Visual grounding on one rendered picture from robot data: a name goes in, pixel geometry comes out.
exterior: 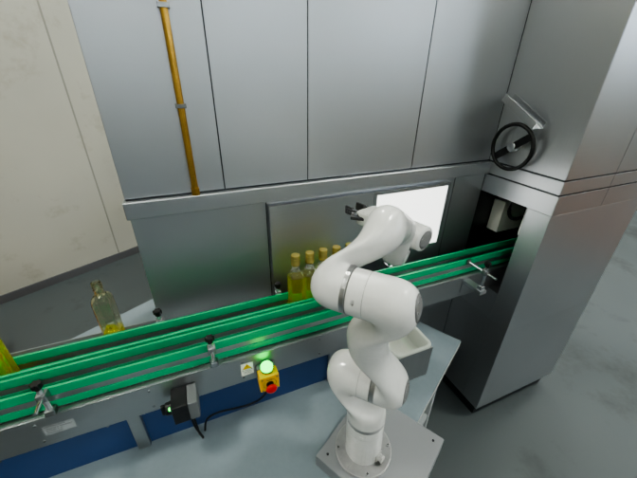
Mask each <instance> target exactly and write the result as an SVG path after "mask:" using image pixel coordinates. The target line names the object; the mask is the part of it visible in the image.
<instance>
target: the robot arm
mask: <svg viewBox="0 0 637 478"><path fill-rule="evenodd" d="M355 212H356V213H357V215H355ZM345 213H347V214H349V215H351V220H356V221H355V222H356V223H357V224H358V225H360V226H363V229H362V231H361V232H360V233H359V234H358V236H357V237H356V238H355V239H354V241H353V242H352V243H351V244H350V245H348V246H347V247H346V248H344V249H342V250H341V251H339V252H337V253H335V254H334V255H332V256H330V257H329V258H327V259H326V260H325V261H323V262H322V263H321V264H320V265H319V266H318V267H317V269H316V270H315V272H314V274H313V276H312V278H311V285H310V288H311V292H312V295H313V297H314V299H315V300H316V301H317V302H318V303H319V304H320V305H322V306H324V307H325V308H328V309H331V310H334V311H336V312H339V313H342V314H345V315H349V316H352V317H353V318H352V319H351V321H350V323H349V325H348V328H347V334H346V336H347V344H348V349H340V350H337V351H336V352H335V353H334V354H333V355H332V356H331V357H330V360H329V363H328V365H327V366H328V367H327V378H328V382H329V385H330V387H331V389H332V391H333V393H334V394H335V396H336V397H337V399H338V400H339V401H340V403H341V404H342V405H343V406H344V407H345V408H346V410H347V422H346V424H345V425H344V426H343V427H342V428H341V429H340V430H339V432H338V434H337V439H336V454H337V460H338V462H339V463H340V465H341V466H342V467H343V468H344V469H345V471H347V472H348V473H349V474H350V475H352V476H354V477H355V478H376V477H378V476H380V475H381V474H382V473H384V472H385V470H386V469H387V467H388V466H389V464H390V461H391V443H390V440H389V438H388V436H387V435H386V434H385V432H384V426H385V419H386V409H389V410H395V409H398V408H400V407H401V406H403V404H404V403H406V401H407V398H408V395H409V390H410V381H409V376H408V374H407V371H406V370H405V368H404V366H403V365H402V364H401V362H400V361H399V360H398V358H397V357H396V356H395V355H394V354H393V352H392V351H391V350H390V348H389V342H391V341H394V340H400V339H402V338H404V337H405V336H406V335H407V334H409V333H410V332H411V331H412V330H413V329H414V327H415V326H416V325H417V323H418V322H419V321H420V317H421V315H422V308H423V302H422V297H421V295H420V292H419V291H418V289H417V288H416V287H415V286H414V285H413V284H412V283H410V282H408V281H406V280H403V279H400V278H397V277H394V276H391V275H387V274H383V273H379V272H375V271H371V270H367V269H363V268H360V267H363V266H365V265H367V264H368V263H371V262H373V261H375V260H378V259H380V258H382V259H383V260H384V261H385V262H387V263H388V264H390V265H393V266H402V265H403V264H405V263H406V261H407V259H408V257H409V255H410V252H411V250H412V249H415V250H417V251H422V250H424V249H425V248H426V247H427V246H428V244H429V242H430V240H431V237H432V229H431V227H429V226H426V225H424V224H421V223H419V222H416V221H414V220H412V218H411V217H409V216H408V215H407V214H406V213H405V212H403V211H402V210H400V209H399V208H397V207H395V206H392V205H382V206H379V207H376V206H371V207H370V206H368V205H364V204H362V203H359V202H356V205H355V210H354V208H353V207H350V206H348V205H346V206H345Z"/></svg>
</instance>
